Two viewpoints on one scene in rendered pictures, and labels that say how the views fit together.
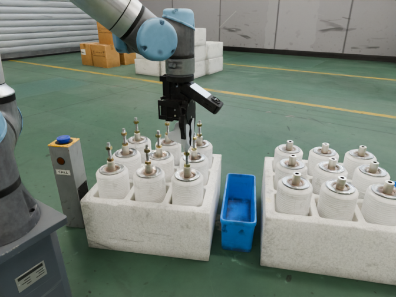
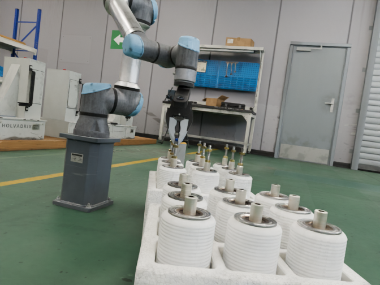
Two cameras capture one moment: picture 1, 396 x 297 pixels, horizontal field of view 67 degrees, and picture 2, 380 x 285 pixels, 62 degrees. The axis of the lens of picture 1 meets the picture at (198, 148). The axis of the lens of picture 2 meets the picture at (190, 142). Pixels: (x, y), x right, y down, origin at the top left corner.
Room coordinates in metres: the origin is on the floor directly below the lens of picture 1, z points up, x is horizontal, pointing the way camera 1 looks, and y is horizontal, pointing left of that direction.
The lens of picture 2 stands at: (0.52, -1.02, 0.41)
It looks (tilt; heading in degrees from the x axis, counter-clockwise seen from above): 3 degrees down; 74
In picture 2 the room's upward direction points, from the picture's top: 7 degrees clockwise
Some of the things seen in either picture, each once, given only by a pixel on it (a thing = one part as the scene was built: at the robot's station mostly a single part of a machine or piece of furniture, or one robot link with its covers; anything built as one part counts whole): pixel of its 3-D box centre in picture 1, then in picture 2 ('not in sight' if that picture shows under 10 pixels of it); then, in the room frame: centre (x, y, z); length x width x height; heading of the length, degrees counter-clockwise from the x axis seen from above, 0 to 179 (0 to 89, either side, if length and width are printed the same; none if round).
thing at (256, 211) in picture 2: (373, 167); (256, 212); (0.80, -0.53, 0.26); 0.02 x 0.02 x 0.03
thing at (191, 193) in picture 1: (187, 201); (169, 192); (0.77, 0.03, 0.16); 0.10 x 0.10 x 0.18
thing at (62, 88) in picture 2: not in sight; (91, 107); (0.38, 3.28, 0.45); 1.51 x 0.57 x 0.74; 57
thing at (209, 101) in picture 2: not in sight; (215, 101); (2.47, 4.49, 0.87); 0.40 x 0.30 x 0.23; 133
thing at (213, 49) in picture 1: (202, 49); not in sight; (4.03, -0.06, 0.27); 0.39 x 0.39 x 0.18; 58
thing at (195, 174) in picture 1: (187, 175); (173, 167); (0.77, 0.03, 0.25); 0.08 x 0.08 x 0.01
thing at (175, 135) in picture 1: (177, 137); (172, 130); (0.76, 0.06, 0.38); 0.06 x 0.03 x 0.09; 71
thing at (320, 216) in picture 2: (362, 151); (319, 220); (0.91, -0.55, 0.26); 0.02 x 0.02 x 0.03
